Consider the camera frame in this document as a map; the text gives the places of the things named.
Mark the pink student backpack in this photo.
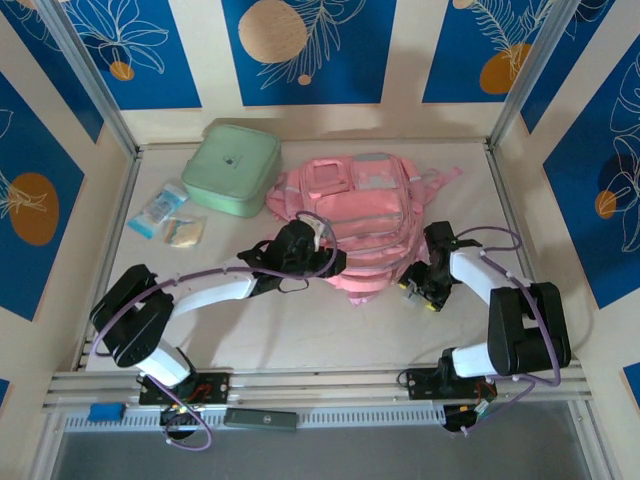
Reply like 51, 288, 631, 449
264, 152, 464, 309

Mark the beige snack packet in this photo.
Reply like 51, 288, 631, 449
162, 214, 209, 250

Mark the mint green zip pouch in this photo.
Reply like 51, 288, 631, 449
180, 123, 283, 219

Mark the small adapter circuit board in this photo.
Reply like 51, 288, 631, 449
159, 402, 201, 426
443, 399, 501, 435

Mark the blue snack packet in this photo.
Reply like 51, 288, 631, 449
127, 183, 190, 239

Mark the dark green flat device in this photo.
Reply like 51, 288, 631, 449
223, 408, 300, 431

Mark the small blue block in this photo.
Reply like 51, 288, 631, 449
88, 402, 125, 422

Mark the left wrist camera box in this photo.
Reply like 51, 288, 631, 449
305, 219, 331, 249

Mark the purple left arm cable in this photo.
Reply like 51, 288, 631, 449
91, 210, 339, 451

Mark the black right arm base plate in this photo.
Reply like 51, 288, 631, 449
405, 367, 496, 401

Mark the aluminium mounting rail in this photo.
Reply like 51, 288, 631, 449
42, 368, 594, 409

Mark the grey slotted cable duct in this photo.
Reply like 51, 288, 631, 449
64, 405, 446, 432

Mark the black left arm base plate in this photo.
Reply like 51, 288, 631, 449
138, 370, 231, 406

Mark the aluminium frame post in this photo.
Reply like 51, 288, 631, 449
37, 0, 140, 157
488, 0, 584, 151

